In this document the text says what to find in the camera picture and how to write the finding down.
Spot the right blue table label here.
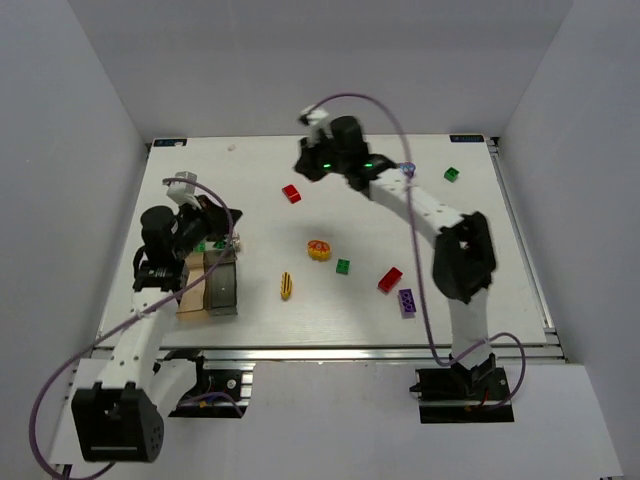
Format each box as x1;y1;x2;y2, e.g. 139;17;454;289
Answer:
449;134;485;143

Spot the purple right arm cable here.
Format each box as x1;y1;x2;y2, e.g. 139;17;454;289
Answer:
299;92;527;410

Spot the purple lego brick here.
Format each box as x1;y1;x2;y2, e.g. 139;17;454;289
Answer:
398;288;417;318

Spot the yellow arch lego piece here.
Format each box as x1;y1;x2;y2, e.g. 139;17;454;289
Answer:
280;272;293;301

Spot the left blue table label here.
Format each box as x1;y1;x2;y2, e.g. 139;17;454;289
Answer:
152;138;188;148

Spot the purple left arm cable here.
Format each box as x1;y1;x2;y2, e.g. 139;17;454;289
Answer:
28;175;245;480

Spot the dark grey clear container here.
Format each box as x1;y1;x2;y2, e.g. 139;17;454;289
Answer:
203;250;238;316

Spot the blue table label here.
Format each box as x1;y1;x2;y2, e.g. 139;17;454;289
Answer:
152;138;188;148
449;134;485;143

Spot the small green lego brick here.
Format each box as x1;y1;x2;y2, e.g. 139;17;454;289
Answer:
444;167;460;182

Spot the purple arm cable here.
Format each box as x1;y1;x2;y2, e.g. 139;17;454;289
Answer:
28;175;245;480
299;92;527;410

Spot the amber clear container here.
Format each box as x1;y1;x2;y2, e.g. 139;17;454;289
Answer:
177;252;207;322

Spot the yellow round decorated lego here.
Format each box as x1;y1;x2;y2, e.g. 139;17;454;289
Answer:
307;239;331;261

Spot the aluminium table front rail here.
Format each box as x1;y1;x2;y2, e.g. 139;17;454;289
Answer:
90;343;566;363

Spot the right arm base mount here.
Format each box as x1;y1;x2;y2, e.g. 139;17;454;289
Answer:
409;353;515;424

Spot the clear smoky long container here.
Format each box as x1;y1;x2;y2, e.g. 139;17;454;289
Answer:
193;233;242;253

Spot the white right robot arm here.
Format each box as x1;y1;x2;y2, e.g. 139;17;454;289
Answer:
294;106;497;395

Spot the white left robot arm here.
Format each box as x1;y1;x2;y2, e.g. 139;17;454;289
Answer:
71;171;242;463

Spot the purple round lego piece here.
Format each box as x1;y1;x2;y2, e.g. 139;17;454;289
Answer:
398;162;416;178

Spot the red sloped lego brick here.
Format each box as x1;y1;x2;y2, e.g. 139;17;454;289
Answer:
282;184;301;204

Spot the red two-by-two lego brick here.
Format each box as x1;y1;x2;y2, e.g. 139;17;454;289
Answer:
378;267;403;293

